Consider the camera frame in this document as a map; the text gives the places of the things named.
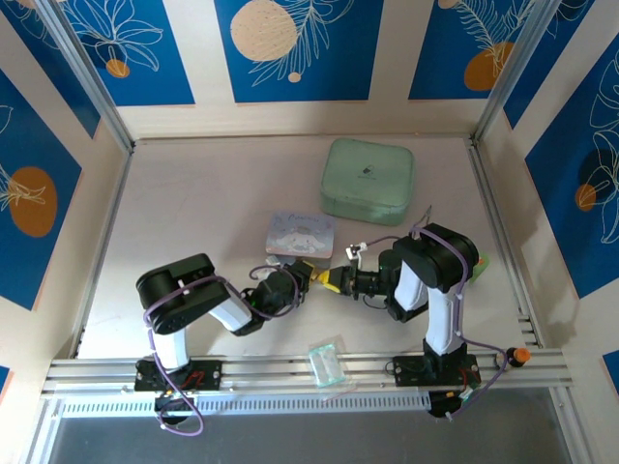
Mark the cartoon bunny tin box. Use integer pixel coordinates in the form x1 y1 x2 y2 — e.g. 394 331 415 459
264 209 338 260

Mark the clear plastic bag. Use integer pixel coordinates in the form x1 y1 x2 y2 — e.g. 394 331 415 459
308 335 360 402

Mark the mint green medicine bag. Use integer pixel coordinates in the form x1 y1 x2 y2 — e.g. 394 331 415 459
318 137 416 227

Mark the small green object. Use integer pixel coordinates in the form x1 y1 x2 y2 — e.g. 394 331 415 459
471 253 491 284

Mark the grey metal sheet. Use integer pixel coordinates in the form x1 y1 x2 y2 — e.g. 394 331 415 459
45 386 575 464

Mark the orange capped button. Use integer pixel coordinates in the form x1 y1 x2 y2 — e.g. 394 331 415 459
495 345 532 371

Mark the aluminium front rail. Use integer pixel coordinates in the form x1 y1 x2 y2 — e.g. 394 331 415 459
41 345 567 398

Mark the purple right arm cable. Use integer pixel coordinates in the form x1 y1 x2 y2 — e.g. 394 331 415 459
360 224 509 422

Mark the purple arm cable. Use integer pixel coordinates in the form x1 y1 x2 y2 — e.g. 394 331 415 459
142 263 305 437
360 224 509 422

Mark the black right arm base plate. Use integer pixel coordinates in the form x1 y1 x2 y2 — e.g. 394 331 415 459
392 352 480 389

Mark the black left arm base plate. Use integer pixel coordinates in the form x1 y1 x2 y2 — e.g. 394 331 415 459
133 357 223 392

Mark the grey slotted cable duct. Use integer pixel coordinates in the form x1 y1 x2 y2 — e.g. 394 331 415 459
60 391 431 420

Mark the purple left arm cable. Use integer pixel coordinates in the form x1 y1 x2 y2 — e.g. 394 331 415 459
142 263 305 437

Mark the aluminium table side rail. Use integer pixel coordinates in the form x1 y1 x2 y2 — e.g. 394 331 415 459
464 136 546 348
70 139 136 360

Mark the aluminium frame post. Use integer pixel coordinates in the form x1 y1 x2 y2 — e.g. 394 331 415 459
471 0 562 144
36 0 135 152

